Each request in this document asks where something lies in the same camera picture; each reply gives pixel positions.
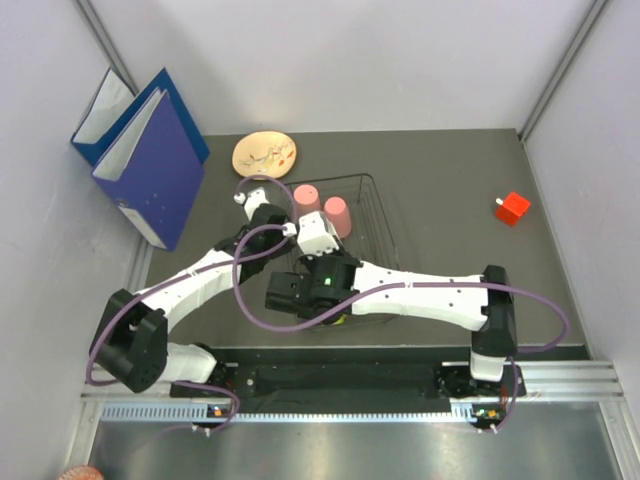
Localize red cube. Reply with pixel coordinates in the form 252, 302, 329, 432
495, 192, 531, 227

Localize blue binder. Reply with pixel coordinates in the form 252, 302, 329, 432
92, 88, 204, 251
70, 68, 210, 167

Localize pink cup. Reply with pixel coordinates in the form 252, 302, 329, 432
324, 196, 352, 239
293, 184, 321, 218

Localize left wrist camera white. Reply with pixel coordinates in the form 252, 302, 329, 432
234, 187, 269, 220

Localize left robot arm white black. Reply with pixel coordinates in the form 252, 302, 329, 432
86, 202, 292, 397

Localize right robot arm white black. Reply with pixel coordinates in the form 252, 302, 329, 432
265, 253, 517, 396

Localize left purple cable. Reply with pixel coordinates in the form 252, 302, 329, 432
85, 174, 300, 387

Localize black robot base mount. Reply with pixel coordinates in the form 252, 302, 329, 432
192, 343, 526, 414

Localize purple cable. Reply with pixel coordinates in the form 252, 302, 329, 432
85, 174, 300, 387
232, 223, 571, 354

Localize black wire dish rack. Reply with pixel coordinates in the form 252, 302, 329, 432
277, 173, 399, 329

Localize beige floral plate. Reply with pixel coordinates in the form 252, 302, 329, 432
231, 131, 298, 179

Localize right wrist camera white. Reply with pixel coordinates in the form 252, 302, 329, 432
283, 211, 331, 257

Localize front blue binder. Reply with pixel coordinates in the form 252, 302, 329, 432
92, 88, 204, 251

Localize white plate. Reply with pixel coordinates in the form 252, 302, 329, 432
323, 216, 346, 255

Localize aluminium rail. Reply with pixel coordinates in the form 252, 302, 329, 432
81, 361, 624, 428

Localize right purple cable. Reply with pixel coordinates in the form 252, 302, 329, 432
232, 223, 571, 354

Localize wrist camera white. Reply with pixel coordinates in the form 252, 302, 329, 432
234, 187, 269, 220
283, 211, 331, 257

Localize rear blue binder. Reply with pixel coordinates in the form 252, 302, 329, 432
70, 68, 210, 167

